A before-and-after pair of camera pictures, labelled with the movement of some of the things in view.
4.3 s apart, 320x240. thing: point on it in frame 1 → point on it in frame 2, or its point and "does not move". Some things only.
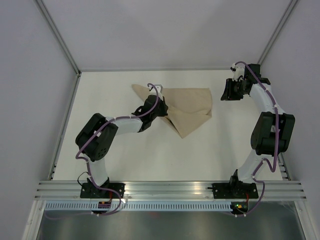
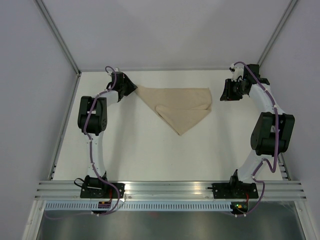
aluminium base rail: (71, 190) does not move
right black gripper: (228, 94) does not move
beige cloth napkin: (187, 107) does not move
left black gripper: (165, 108) → (132, 87)
